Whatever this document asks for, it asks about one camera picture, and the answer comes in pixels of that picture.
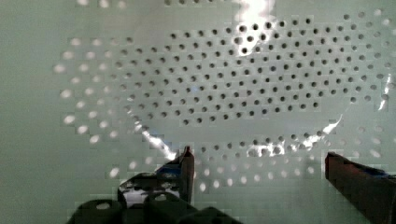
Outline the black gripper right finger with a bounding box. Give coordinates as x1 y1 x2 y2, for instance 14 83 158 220
325 152 396 224

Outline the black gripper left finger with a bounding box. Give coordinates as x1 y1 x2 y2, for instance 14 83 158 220
117 146 194 207

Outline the mint green plastic strainer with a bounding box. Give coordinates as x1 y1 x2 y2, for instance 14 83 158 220
1 0 395 224

